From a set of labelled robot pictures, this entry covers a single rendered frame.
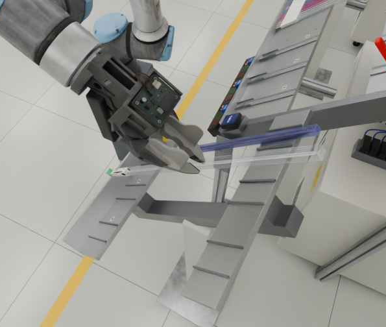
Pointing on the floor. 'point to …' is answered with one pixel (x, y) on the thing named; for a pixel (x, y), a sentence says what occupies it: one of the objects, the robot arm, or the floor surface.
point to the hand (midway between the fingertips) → (193, 163)
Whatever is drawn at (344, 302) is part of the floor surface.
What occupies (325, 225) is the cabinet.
